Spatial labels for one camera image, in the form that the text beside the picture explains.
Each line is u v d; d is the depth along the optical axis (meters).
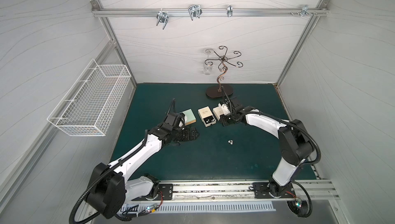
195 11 0.77
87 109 0.68
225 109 0.85
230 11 0.78
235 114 0.71
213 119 0.98
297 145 0.48
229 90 1.15
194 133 0.73
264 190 0.72
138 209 0.70
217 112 1.00
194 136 0.72
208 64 0.88
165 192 0.74
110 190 0.39
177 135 0.68
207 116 0.96
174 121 0.64
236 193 0.74
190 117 1.00
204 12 0.78
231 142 0.91
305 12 0.77
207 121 0.97
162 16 0.79
